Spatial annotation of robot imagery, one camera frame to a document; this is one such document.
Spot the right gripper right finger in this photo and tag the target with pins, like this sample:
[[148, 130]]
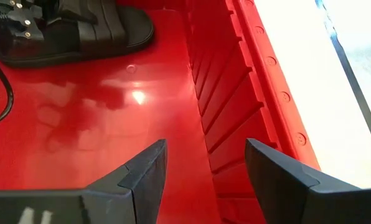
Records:
[[297, 202]]

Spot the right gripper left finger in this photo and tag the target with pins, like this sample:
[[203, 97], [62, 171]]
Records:
[[126, 199]]

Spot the black wide ribbed slide sandal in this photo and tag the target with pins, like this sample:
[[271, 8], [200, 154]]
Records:
[[110, 28]]

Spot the red plastic bin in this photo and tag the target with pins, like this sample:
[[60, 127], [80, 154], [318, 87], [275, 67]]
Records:
[[95, 109]]

